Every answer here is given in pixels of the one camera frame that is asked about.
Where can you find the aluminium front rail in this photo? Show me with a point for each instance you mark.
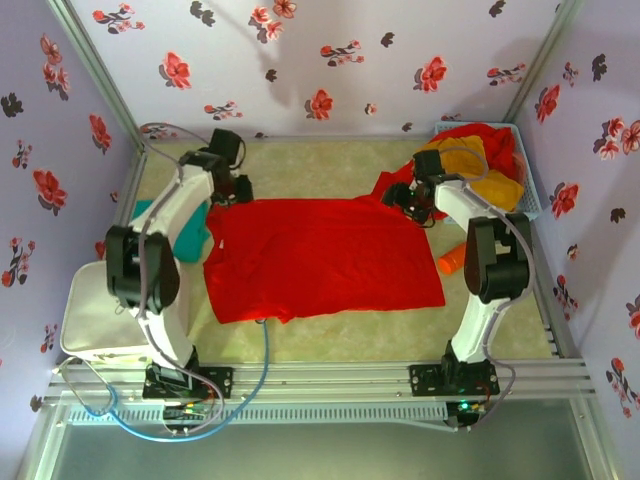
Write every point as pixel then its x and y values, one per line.
pixel 320 380

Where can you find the blue stethoscope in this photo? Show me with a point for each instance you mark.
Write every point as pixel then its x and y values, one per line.
pixel 265 360

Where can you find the black controller box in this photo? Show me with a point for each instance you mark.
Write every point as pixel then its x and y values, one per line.
pixel 465 412

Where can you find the blue plastic basket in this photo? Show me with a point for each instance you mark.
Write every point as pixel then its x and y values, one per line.
pixel 532 205

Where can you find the orange bottle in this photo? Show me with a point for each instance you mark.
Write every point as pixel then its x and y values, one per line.
pixel 451 260

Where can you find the yellow t-shirt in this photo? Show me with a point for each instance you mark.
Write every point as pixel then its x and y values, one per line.
pixel 500 190

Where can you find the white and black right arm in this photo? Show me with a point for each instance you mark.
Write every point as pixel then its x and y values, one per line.
pixel 480 320

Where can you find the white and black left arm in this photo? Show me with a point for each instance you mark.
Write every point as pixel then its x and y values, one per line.
pixel 165 320

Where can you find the green circuit board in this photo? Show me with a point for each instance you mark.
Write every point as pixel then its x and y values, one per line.
pixel 185 412

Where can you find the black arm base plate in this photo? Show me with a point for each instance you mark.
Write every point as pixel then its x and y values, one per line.
pixel 220 382
pixel 425 380

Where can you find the aluminium corner post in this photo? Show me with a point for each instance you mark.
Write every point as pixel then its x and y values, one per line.
pixel 97 70
pixel 542 60

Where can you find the folded teal t-shirt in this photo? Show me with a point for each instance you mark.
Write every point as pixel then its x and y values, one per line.
pixel 192 245

